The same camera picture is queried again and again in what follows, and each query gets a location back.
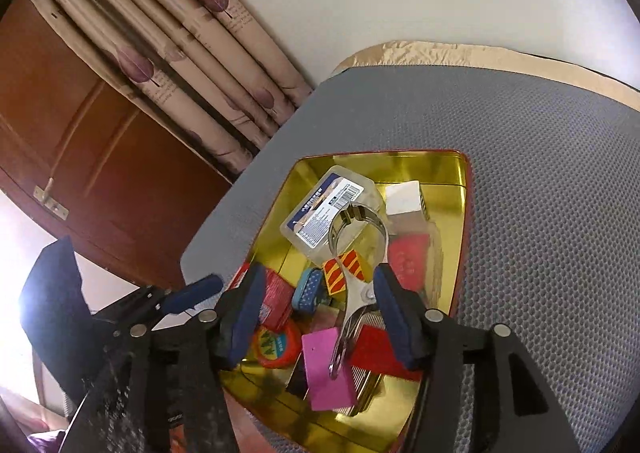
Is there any brass door latch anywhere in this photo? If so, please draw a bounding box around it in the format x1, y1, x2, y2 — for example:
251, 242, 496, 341
32, 177, 68, 219

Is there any beige printed curtain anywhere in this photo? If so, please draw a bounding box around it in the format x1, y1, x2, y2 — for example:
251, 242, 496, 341
22, 0, 316, 184

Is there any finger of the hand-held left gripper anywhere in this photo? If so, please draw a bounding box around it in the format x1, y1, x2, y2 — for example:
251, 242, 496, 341
92, 274, 224, 334

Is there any small white box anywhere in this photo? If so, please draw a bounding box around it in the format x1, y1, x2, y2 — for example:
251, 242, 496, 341
384, 180, 431, 229

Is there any clear plastic box with label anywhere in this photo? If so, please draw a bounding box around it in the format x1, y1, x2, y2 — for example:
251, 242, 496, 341
280, 166, 388, 266

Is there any pink card in clear case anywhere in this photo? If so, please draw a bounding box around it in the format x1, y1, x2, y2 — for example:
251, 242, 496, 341
387, 228, 443, 291

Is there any brown wooden door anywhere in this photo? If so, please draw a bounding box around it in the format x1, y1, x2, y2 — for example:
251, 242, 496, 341
0, 0, 236, 294

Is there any blue dotted small box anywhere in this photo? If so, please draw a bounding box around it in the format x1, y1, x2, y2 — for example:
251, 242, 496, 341
292, 268, 326, 316

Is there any magenta small box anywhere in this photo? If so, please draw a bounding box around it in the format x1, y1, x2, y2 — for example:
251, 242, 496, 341
301, 328, 357, 411

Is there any orange striped small packet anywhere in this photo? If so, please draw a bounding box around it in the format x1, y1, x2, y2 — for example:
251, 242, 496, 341
322, 248, 376, 296

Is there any brown box with red top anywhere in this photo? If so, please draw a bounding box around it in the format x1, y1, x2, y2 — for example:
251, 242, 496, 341
235, 263, 296, 329

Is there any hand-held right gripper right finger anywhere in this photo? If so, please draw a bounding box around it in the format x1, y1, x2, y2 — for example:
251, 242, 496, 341
372, 264, 576, 453

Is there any red tin box gold inside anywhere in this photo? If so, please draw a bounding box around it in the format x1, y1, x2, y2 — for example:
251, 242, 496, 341
180, 149, 475, 453

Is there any red tape measure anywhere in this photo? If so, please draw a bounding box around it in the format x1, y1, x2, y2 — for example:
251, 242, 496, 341
250, 320, 302, 370

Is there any red small box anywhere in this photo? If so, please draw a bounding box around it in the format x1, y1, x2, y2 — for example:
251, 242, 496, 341
348, 324, 411, 376

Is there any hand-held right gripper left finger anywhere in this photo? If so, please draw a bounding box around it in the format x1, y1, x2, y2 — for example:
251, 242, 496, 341
65, 263, 268, 453

